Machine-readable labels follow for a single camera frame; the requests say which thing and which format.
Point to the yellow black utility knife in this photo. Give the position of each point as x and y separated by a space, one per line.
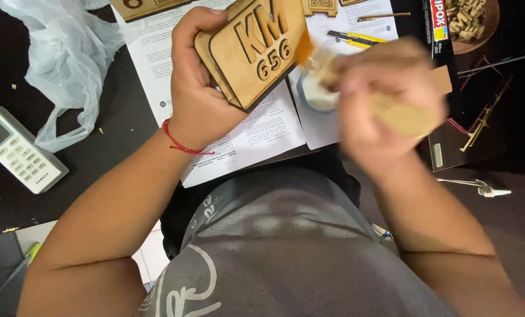
357 38

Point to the dark board with cutouts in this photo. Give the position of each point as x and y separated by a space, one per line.
460 145

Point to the orange glue brush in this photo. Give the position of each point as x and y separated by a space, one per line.
304 49

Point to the wooden plaque with raised letters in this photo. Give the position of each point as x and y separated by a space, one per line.
253 57

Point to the light wooden piece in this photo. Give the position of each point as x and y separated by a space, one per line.
403 118

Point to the small printed paper sheet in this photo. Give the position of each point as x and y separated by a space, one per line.
319 130

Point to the green tipped stick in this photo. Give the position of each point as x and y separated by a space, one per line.
33 252

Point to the large printed paper sheet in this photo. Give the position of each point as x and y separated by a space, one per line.
262 136

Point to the clear plastic bag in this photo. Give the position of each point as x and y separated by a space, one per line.
69 53

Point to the wooden bowl of letters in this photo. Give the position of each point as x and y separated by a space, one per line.
471 22

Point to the person's right hand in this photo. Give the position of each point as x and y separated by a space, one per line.
377 119

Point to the wooden scrap strips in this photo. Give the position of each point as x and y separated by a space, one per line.
482 121

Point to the person's right fingers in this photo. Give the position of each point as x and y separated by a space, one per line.
372 66

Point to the white plastic nozzle tool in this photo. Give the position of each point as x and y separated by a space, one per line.
487 190

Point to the person's left hand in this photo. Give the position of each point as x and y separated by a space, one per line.
192 97

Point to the black glue box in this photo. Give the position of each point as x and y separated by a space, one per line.
439 31

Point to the small wooden code tag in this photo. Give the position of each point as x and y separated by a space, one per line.
352 1
320 6

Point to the white remote control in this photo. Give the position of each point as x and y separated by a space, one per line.
18 149

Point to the grey printed t-shirt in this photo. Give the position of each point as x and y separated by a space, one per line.
280 251

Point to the white glue cup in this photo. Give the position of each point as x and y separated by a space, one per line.
315 97

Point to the thin wooden stick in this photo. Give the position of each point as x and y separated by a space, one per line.
383 16

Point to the wooden plaque with dark edge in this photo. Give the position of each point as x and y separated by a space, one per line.
143 8

